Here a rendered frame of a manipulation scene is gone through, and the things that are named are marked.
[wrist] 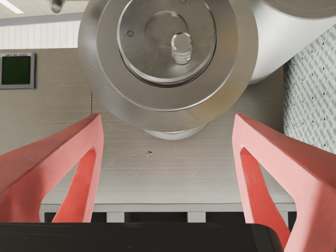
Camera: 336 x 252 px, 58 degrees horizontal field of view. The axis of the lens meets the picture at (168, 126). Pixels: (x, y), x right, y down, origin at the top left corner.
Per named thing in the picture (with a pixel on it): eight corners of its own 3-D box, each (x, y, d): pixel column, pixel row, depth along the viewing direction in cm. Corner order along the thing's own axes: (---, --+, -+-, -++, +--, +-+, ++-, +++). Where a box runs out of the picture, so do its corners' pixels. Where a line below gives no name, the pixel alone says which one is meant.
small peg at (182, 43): (185, 27, 20) (197, 45, 20) (184, 42, 23) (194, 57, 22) (167, 38, 20) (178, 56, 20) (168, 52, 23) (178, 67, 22)
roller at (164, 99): (248, -22, 24) (230, 119, 24) (211, 65, 50) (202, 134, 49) (107, -39, 25) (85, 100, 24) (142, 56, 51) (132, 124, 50)
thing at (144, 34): (182, -35, 23) (236, 46, 22) (181, -21, 25) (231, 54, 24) (97, 17, 23) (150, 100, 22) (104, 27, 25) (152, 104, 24)
